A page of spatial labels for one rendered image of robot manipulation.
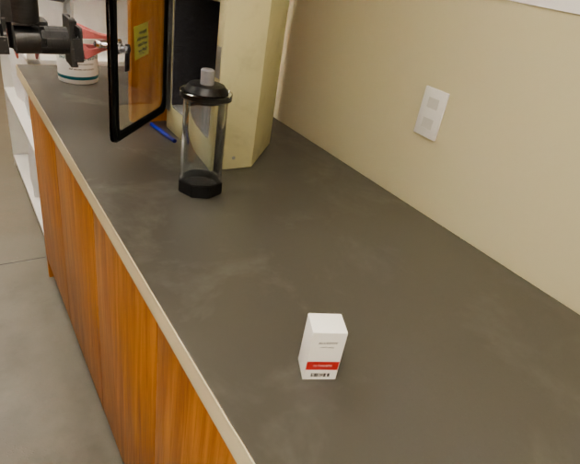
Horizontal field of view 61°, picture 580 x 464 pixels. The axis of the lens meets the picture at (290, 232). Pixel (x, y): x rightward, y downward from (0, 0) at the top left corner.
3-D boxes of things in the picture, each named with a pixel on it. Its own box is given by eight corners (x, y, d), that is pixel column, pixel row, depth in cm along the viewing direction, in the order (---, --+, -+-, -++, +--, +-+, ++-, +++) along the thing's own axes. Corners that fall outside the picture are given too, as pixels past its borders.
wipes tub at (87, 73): (93, 75, 179) (91, 30, 171) (102, 85, 170) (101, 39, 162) (54, 74, 172) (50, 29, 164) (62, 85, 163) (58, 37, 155)
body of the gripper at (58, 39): (77, 18, 104) (39, 17, 100) (81, 68, 109) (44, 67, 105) (70, 13, 108) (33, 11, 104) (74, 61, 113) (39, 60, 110)
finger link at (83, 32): (117, 29, 109) (72, 28, 104) (118, 63, 113) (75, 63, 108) (108, 24, 114) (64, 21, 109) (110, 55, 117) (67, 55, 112)
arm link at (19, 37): (7, 46, 105) (12, 57, 102) (3, 13, 101) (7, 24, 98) (42, 47, 109) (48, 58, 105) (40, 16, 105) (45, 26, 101)
